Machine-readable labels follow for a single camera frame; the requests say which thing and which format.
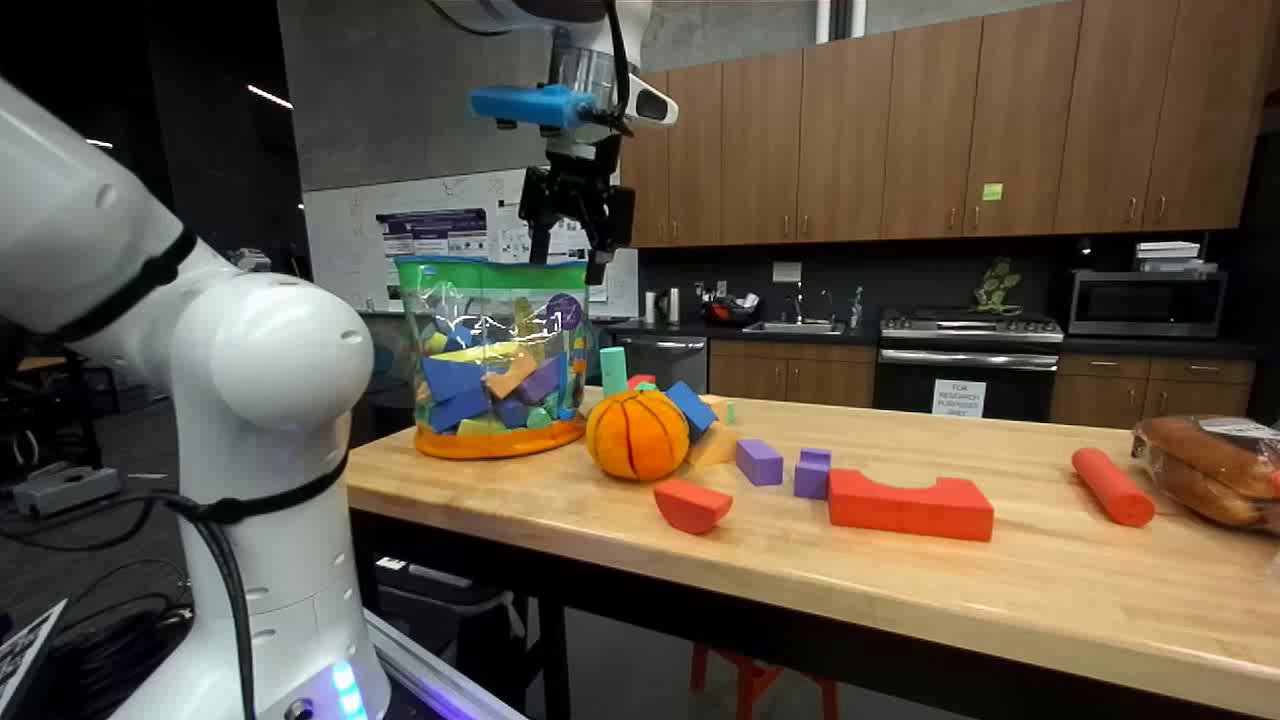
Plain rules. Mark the steel kitchen range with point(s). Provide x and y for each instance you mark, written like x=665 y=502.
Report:
x=971 y=352

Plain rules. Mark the red foam cylinder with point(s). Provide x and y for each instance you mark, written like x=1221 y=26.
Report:
x=1112 y=485

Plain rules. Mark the purple foam cube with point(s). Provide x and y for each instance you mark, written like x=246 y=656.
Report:
x=762 y=467

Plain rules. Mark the blue rectangular foam block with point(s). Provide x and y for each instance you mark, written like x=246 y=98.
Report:
x=692 y=405

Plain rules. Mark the white oven towel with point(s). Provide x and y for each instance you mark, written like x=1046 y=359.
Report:
x=958 y=398

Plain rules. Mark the white wall outlet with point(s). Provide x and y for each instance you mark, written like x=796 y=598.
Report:
x=785 y=272

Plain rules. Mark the small purple foam block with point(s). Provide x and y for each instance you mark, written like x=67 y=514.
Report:
x=812 y=476

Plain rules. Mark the red stool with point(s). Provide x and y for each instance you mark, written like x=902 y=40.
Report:
x=754 y=683

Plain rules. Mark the stack of white plates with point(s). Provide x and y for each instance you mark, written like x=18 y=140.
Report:
x=1171 y=257

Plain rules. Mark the white wall board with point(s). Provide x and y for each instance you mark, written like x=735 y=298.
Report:
x=340 y=252

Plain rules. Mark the yellow foam block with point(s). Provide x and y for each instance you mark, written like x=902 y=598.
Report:
x=716 y=446

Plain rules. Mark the green potted plant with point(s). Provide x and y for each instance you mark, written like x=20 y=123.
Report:
x=999 y=287

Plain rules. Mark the black table frame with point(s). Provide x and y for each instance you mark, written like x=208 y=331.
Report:
x=552 y=667

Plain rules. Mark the red wedge foam block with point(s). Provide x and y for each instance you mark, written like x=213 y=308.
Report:
x=690 y=507

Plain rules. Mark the green foam cylinder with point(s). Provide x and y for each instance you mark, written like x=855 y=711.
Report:
x=612 y=369

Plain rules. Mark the steel dishwasher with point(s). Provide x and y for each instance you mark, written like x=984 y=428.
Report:
x=665 y=362

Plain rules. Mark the green cabinet sticker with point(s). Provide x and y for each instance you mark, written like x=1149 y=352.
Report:
x=994 y=195

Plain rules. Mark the wooden base cabinet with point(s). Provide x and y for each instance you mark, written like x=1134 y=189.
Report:
x=792 y=373
x=1152 y=386

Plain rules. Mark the steel microwave oven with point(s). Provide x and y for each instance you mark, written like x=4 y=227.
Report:
x=1145 y=304

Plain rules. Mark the wooden wall cabinets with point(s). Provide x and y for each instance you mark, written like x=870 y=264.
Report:
x=934 y=132

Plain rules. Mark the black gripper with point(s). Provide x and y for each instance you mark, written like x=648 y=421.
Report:
x=582 y=165

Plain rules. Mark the steel sink with faucet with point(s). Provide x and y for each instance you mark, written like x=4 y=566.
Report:
x=796 y=327

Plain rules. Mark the clear bag of foam blocks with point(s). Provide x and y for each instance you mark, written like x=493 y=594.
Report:
x=460 y=287

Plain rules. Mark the purple headed poster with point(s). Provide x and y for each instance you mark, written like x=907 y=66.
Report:
x=433 y=229

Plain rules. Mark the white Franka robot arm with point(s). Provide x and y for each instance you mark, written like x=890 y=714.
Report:
x=253 y=373

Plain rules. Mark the red arch foam block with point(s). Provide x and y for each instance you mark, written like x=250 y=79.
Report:
x=923 y=514

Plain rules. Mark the large blue foam block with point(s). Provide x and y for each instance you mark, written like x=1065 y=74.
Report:
x=457 y=394

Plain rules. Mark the robot base platform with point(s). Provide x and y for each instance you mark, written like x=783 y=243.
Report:
x=427 y=683

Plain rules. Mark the grey box device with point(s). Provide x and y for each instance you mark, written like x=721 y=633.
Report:
x=67 y=489

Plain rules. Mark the orange stitched ball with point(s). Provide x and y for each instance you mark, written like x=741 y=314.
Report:
x=637 y=436

